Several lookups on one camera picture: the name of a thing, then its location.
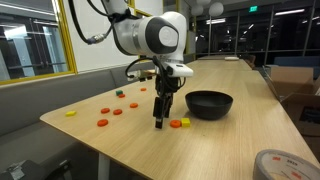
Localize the grey bench sofa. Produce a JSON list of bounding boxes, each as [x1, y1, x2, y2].
[[0, 53, 196, 180]]

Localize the grey tape roll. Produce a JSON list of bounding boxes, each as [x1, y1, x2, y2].
[[252, 148, 320, 180]]

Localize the white table leg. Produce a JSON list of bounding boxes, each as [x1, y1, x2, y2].
[[97, 152, 111, 180]]

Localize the black bowl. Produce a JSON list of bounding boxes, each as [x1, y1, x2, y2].
[[184, 90, 234, 121]]

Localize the yellow cube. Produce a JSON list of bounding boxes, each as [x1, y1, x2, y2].
[[180, 117, 192, 128]]

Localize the open cardboard box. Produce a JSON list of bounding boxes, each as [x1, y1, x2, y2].
[[263, 64, 316, 101], [279, 77, 320, 138]]

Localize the black item in box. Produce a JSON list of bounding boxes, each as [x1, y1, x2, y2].
[[298, 105, 320, 126]]

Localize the ceiling light strip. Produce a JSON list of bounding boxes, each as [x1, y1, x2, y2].
[[205, 18, 227, 26], [274, 8, 306, 17]]

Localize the blue sofa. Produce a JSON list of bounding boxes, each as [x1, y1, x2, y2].
[[273, 55, 320, 79]]

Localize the wooden mount plate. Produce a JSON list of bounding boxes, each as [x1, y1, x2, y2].
[[134, 68, 158, 83]]

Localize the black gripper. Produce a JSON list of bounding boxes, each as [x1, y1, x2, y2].
[[152, 71, 183, 130]]

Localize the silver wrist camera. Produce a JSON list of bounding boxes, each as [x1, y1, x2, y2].
[[165, 62, 195, 78]]

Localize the black equipment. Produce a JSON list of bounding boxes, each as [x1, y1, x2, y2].
[[0, 159, 73, 180]]

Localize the light wood table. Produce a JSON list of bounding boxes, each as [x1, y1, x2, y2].
[[178, 54, 253, 72]]

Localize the yellow window frame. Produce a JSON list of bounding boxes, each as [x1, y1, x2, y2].
[[0, 0, 78, 86]]

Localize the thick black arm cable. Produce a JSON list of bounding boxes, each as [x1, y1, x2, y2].
[[68, 0, 133, 46]]

